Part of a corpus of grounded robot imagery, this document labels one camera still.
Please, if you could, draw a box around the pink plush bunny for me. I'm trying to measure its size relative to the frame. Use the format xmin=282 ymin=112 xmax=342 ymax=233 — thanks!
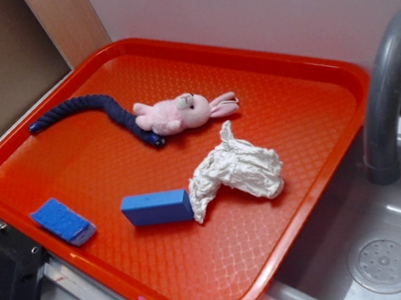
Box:
xmin=133 ymin=92 xmax=239 ymax=136

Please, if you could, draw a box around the navy blue twisted rope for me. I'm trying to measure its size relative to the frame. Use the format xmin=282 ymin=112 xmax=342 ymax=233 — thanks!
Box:
xmin=24 ymin=85 xmax=168 ymax=166

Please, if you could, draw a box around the crumpled white cloth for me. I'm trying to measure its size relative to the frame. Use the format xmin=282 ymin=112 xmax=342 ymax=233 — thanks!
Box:
xmin=188 ymin=120 xmax=284 ymax=224

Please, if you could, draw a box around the orange plastic tray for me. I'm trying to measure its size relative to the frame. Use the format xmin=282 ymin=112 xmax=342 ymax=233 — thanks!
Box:
xmin=0 ymin=39 xmax=369 ymax=300

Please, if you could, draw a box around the light wooden board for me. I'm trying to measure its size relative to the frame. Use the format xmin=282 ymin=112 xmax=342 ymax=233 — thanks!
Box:
xmin=24 ymin=0 xmax=111 ymax=69

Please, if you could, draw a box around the grey plastic sink basin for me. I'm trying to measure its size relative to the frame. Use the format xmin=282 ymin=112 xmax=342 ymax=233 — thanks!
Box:
xmin=268 ymin=119 xmax=401 ymax=300

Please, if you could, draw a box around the round sink drain strainer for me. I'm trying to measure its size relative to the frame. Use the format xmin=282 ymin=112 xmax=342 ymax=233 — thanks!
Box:
xmin=347 ymin=231 xmax=401 ymax=294

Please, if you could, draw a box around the blue sponge with white base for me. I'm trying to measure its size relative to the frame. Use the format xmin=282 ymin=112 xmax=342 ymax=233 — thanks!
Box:
xmin=30 ymin=198 xmax=97 ymax=246

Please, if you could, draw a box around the blue rectangular block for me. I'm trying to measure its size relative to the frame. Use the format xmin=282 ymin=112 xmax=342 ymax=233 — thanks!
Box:
xmin=120 ymin=189 xmax=194 ymax=227

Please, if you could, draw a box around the grey toy faucet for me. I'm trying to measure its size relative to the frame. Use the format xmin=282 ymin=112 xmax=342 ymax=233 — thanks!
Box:
xmin=364 ymin=10 xmax=401 ymax=185

